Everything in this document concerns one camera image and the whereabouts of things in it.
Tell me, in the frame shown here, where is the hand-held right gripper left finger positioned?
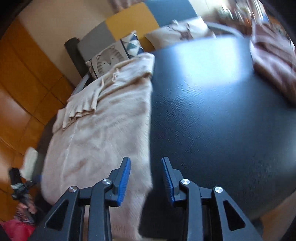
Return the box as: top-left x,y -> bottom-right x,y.
29,157 -> 131,241

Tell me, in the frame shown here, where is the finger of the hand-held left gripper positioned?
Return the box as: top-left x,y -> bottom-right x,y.
24,174 -> 43,189

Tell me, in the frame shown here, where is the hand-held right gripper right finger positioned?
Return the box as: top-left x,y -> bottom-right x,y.
161,157 -> 264,241

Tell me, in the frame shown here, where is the beige knit sweater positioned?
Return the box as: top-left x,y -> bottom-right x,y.
42,53 -> 155,241

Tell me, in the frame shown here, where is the white knit sweater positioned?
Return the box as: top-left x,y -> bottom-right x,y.
20,147 -> 40,180

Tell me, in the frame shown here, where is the person's pink clothing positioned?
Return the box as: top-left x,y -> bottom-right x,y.
0,218 -> 36,241

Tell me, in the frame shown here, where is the wooden wardrobe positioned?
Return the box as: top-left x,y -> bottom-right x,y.
0,23 -> 74,223

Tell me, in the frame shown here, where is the tiger print cushion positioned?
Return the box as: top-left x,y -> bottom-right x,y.
86,31 -> 145,80

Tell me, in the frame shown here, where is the deer print cushion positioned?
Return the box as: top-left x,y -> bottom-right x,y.
144,16 -> 216,50

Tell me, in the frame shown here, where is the pink knit garment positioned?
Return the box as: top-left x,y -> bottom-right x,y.
250,22 -> 296,102

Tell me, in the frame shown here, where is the grey yellow blue sofa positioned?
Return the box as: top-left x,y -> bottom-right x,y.
72,0 -> 199,95

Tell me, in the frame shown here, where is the pink curtain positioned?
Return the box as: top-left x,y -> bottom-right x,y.
110,0 -> 148,11

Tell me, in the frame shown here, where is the cluttered wooden desk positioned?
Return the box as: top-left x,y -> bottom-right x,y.
215,0 -> 278,26

